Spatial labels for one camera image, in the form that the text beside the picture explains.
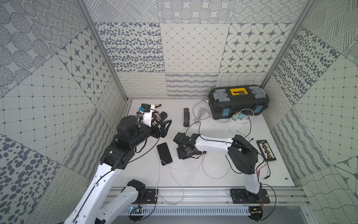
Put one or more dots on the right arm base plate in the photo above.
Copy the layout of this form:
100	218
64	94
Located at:
242	196

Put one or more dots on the black phone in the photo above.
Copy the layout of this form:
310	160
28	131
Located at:
181	153
164	154

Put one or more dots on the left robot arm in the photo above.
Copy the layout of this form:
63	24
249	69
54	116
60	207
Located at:
131	132

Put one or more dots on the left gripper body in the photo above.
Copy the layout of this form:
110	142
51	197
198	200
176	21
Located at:
156	124

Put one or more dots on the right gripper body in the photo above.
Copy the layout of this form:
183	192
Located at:
192	153

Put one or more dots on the black yellow toolbox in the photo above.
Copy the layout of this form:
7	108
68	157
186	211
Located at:
224	102

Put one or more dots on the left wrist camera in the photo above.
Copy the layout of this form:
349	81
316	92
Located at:
147	111

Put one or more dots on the green white power strip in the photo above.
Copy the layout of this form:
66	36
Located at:
239	116

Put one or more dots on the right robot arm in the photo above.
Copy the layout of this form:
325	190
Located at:
243	155

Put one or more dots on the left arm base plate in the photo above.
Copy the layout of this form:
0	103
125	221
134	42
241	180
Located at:
147	196

